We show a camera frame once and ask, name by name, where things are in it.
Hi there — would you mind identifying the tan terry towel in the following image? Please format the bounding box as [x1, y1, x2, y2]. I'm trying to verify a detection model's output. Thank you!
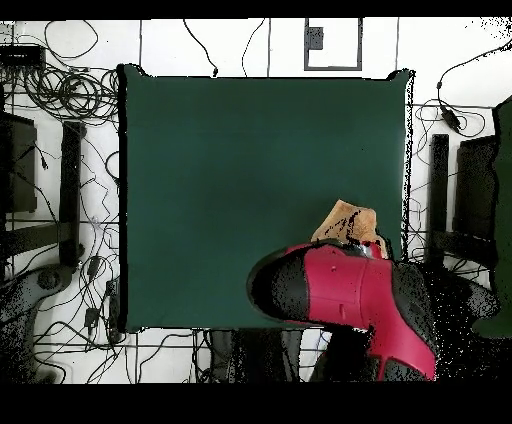
[310, 198, 395, 261]

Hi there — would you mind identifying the flat black device box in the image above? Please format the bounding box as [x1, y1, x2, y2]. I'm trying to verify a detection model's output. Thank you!
[0, 43, 46, 69]

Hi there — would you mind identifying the long black stand bar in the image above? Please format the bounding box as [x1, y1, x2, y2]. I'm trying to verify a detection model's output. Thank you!
[424, 133, 450, 275]
[58, 120, 87, 268]

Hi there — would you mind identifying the black stand crossbar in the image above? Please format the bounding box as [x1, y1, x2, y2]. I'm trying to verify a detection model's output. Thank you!
[429, 229, 499, 267]
[3, 221, 65, 257]

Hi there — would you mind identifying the large black box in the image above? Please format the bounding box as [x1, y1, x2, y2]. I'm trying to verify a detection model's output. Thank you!
[0, 111, 38, 214]
[452, 134, 500, 243]

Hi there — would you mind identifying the black power adapter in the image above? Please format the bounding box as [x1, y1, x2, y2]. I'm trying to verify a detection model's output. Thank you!
[439, 104, 462, 134]

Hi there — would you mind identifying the dark green table cloth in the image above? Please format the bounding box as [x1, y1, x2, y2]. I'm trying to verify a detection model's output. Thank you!
[117, 63, 415, 333]

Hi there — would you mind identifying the small gray floor plate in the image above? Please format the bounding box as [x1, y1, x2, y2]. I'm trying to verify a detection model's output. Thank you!
[306, 26, 325, 51]

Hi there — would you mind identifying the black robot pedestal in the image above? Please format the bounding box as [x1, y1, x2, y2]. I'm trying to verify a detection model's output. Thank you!
[207, 328, 305, 383]

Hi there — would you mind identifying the gray floor frame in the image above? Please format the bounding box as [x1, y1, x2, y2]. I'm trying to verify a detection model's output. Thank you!
[303, 17, 364, 72]

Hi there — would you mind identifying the black cable with plug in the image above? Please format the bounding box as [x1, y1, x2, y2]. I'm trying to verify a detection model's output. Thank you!
[182, 18, 220, 78]

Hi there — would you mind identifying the coiled black cable bundle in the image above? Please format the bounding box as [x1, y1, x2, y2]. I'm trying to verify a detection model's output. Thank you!
[23, 65, 121, 121]

